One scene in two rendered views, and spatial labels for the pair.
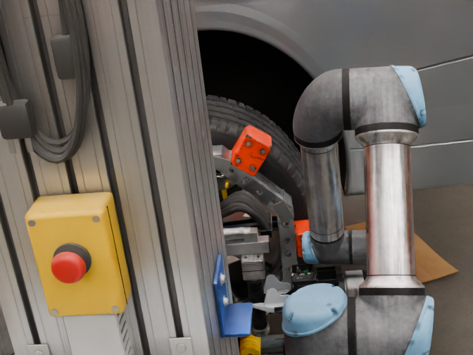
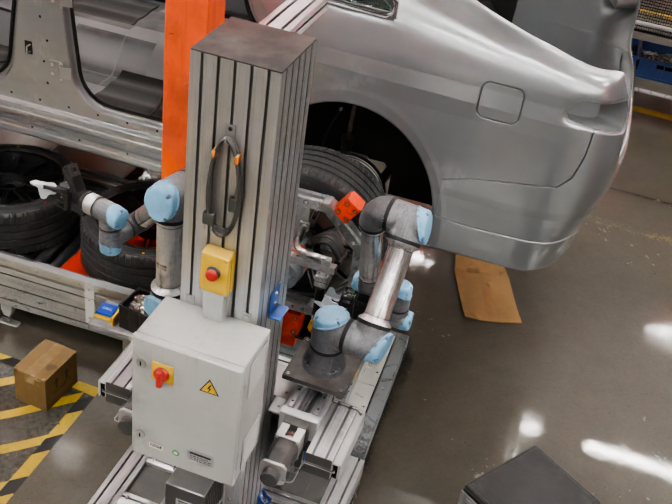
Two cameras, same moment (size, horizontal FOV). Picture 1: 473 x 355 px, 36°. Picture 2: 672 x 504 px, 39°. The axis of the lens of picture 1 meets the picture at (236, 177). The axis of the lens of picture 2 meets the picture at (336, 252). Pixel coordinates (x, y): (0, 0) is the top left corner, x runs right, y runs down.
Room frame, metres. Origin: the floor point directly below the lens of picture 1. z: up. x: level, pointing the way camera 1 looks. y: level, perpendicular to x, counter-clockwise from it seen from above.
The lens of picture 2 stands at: (-1.37, -0.41, 3.03)
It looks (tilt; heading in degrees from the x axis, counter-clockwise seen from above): 35 degrees down; 7
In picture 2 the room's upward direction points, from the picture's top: 9 degrees clockwise
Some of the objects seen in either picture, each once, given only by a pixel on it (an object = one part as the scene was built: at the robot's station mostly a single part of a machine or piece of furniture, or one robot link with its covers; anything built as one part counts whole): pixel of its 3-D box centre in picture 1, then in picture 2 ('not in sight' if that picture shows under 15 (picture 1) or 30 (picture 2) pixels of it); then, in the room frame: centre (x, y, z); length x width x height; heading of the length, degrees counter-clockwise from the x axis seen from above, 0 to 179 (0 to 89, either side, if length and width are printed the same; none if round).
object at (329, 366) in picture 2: not in sight; (325, 353); (1.09, -0.11, 0.87); 0.15 x 0.15 x 0.10
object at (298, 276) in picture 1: (317, 287); (355, 304); (1.41, -0.15, 0.86); 0.12 x 0.08 x 0.09; 86
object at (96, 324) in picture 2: not in sight; (145, 328); (1.48, 0.68, 0.44); 0.43 x 0.17 x 0.03; 86
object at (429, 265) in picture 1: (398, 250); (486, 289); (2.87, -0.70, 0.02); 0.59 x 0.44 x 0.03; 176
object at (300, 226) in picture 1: (312, 237); not in sight; (1.65, -0.18, 0.85); 0.09 x 0.08 x 0.07; 86
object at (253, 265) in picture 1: (253, 259); (324, 275); (1.45, -0.02, 0.93); 0.09 x 0.05 x 0.05; 176
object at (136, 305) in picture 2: not in sight; (149, 314); (1.47, 0.67, 0.51); 0.20 x 0.14 x 0.13; 77
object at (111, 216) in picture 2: not in sight; (110, 214); (1.12, 0.68, 1.21); 0.11 x 0.08 x 0.09; 69
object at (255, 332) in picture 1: (257, 303); (318, 301); (1.42, -0.01, 0.83); 0.04 x 0.04 x 0.16
